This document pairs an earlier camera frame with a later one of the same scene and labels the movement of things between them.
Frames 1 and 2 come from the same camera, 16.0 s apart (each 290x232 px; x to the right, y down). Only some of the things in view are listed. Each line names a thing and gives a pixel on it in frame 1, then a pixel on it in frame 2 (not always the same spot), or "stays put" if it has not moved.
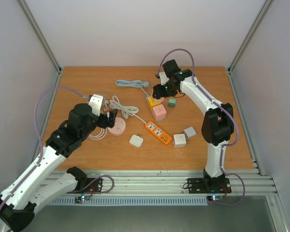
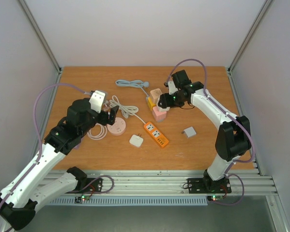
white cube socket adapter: x=179 y=140 → x=163 y=109
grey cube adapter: x=190 y=132 stays put
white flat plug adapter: x=136 y=140 stays put
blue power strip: x=133 y=83 stays put
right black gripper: x=160 y=90 → x=169 y=101
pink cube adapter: x=159 y=112 stays put
